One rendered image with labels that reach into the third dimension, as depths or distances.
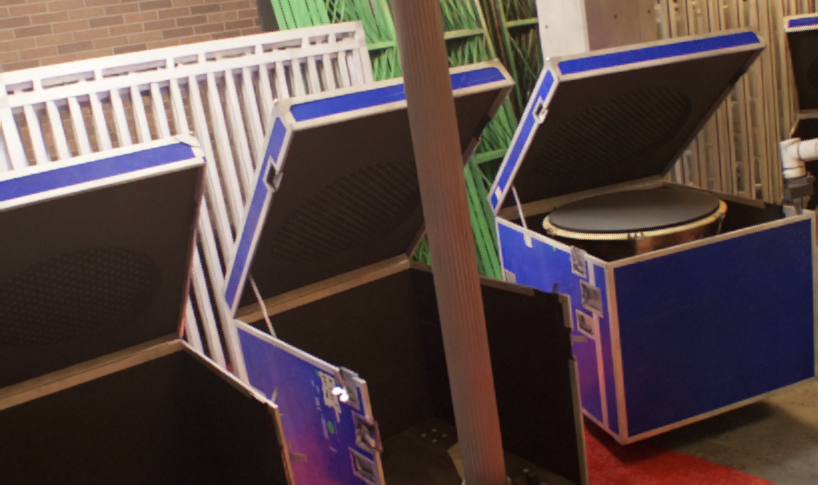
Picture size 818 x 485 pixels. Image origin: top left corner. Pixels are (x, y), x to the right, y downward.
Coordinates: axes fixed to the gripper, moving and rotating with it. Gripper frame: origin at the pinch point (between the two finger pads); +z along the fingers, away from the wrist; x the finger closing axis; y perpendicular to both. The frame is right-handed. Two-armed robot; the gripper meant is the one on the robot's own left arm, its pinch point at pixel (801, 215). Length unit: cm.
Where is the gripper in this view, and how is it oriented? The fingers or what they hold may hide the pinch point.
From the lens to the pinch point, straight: 383.4
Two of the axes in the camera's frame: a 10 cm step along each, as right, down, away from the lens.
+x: -9.5, 2.1, -2.3
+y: -2.4, -0.2, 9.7
